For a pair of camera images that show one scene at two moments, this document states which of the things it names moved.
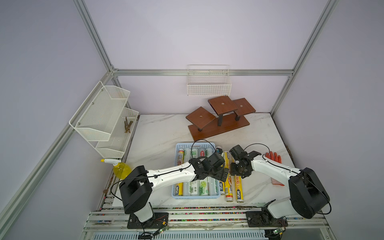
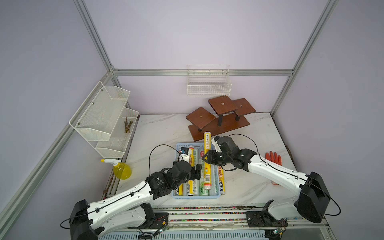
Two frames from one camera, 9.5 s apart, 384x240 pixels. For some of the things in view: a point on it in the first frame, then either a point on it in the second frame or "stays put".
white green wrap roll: (216, 187) stays put
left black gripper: (218, 175) → (197, 171)
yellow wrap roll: (222, 186) stays put
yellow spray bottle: (120, 169) stays put
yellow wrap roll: (239, 192) → (207, 167)
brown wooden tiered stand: (230, 117) stays put
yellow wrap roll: (179, 188) stays put
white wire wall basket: (208, 80) stays put
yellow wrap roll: (228, 186) → (190, 189)
